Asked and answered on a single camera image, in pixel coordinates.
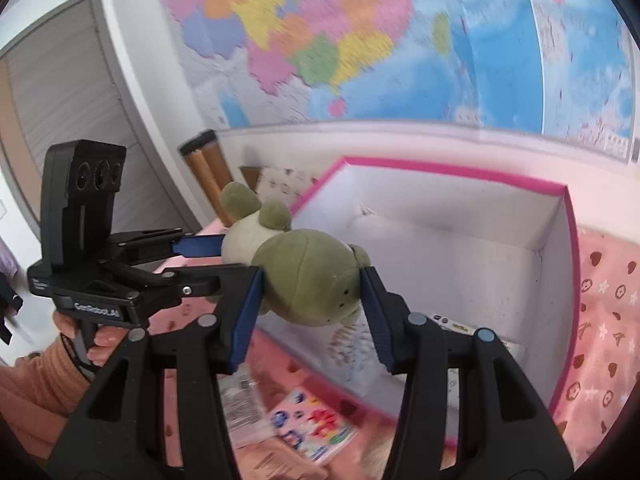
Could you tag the person's left hand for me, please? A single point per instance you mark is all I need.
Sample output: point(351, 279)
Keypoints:
point(107, 342)

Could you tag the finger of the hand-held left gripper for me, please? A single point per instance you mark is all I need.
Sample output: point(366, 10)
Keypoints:
point(200, 245)
point(195, 286)

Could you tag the clear plastic packet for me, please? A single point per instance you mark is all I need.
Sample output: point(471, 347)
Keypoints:
point(241, 405)

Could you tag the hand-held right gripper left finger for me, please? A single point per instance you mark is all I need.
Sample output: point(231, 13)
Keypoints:
point(248, 310)

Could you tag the copper thermos bottle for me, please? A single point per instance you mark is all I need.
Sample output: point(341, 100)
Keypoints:
point(207, 175)

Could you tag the colourful printed packet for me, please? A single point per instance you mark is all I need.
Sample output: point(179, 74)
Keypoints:
point(310, 427)

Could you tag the white printed sheet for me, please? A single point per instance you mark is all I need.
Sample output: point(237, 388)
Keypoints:
point(285, 182)

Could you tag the pink cardboard box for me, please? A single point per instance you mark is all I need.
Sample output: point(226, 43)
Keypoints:
point(450, 230)

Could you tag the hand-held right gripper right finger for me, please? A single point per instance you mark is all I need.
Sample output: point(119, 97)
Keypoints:
point(373, 310)

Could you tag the grey door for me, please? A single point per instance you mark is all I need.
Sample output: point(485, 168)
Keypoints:
point(60, 90)

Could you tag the blue wall map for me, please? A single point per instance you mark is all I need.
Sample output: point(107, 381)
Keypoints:
point(585, 50)

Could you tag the colourful wall map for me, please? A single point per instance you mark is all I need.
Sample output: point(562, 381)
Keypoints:
point(320, 35)

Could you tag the green plush frog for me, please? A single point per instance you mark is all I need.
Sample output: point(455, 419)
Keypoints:
point(305, 270)

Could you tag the pink printed blanket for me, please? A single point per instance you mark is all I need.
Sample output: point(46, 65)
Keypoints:
point(605, 310)

